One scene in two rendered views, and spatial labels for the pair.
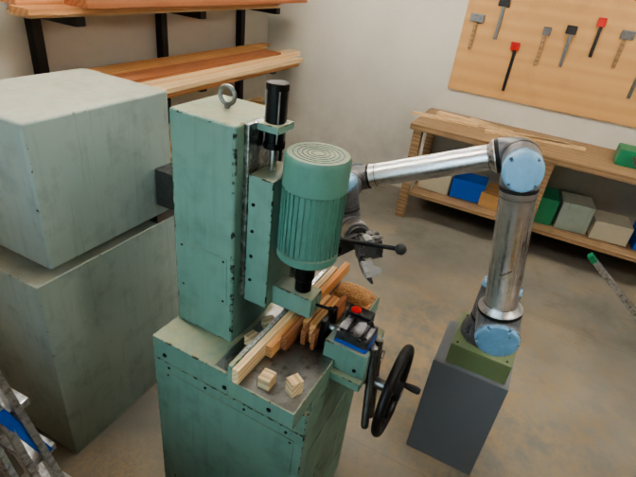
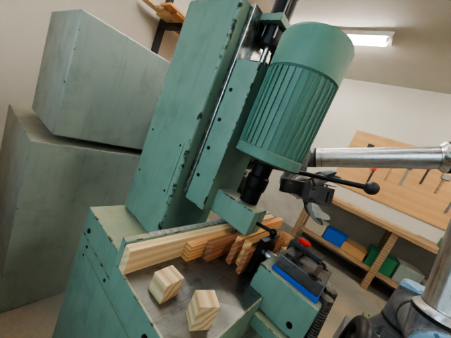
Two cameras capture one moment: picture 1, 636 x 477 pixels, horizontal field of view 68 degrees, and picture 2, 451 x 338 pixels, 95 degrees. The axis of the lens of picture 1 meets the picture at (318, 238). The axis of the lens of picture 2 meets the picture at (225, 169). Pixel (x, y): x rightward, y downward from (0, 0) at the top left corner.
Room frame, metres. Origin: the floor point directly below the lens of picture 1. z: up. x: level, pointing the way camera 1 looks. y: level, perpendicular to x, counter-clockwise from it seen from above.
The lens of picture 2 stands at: (0.58, 0.00, 1.20)
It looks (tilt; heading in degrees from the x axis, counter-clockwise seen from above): 10 degrees down; 12
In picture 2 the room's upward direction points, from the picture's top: 22 degrees clockwise
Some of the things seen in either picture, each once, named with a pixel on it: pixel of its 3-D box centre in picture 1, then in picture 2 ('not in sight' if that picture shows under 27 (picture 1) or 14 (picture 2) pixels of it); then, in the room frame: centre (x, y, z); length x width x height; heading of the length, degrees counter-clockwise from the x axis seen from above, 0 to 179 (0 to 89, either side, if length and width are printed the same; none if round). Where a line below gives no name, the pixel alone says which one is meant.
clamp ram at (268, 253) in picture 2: (336, 328); (273, 259); (1.08, -0.09, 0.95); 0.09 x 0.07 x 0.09; 156
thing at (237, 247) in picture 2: (319, 318); (252, 245); (1.15, -0.04, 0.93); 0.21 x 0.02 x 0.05; 156
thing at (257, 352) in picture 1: (292, 316); (225, 232); (1.14, 0.05, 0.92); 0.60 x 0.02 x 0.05; 156
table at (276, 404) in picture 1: (326, 345); (253, 278); (1.09, -0.07, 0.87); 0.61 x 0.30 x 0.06; 156
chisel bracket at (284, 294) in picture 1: (296, 297); (236, 212); (1.15, 0.04, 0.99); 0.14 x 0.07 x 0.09; 66
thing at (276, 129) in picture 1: (273, 114); (279, 16); (1.20, 0.15, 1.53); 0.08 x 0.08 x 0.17; 66
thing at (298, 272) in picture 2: (358, 326); (305, 263); (1.06, -0.15, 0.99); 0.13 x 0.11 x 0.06; 156
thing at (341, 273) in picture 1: (312, 303); (247, 232); (1.23, -0.01, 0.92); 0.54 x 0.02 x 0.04; 156
